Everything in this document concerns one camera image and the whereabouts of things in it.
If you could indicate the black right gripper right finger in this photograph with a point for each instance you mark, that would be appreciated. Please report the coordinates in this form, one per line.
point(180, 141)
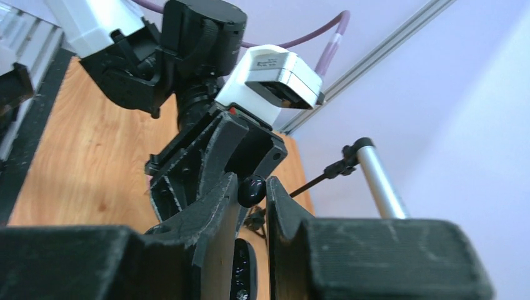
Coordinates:
point(339, 258)

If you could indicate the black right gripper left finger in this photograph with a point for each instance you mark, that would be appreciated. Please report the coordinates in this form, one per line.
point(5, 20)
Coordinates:
point(188, 256)

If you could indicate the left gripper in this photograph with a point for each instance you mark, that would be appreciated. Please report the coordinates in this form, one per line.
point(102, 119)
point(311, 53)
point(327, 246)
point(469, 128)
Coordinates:
point(194, 161)

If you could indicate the black earbud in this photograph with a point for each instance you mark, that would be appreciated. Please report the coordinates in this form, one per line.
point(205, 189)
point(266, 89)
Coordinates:
point(251, 191)

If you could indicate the black earbud charging case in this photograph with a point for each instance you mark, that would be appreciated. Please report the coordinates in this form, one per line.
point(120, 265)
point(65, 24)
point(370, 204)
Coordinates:
point(244, 281)

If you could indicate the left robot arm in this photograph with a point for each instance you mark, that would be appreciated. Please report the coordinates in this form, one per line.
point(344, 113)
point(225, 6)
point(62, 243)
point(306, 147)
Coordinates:
point(198, 44)

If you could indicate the silver microphone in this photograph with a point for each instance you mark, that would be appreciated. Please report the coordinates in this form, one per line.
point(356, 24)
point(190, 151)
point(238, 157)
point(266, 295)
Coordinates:
point(386, 198)

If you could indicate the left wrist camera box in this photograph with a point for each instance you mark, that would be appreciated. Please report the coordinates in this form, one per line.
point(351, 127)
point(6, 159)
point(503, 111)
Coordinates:
point(269, 79)

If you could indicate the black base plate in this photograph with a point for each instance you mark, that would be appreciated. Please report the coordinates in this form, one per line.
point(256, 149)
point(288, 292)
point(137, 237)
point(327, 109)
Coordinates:
point(24, 147)

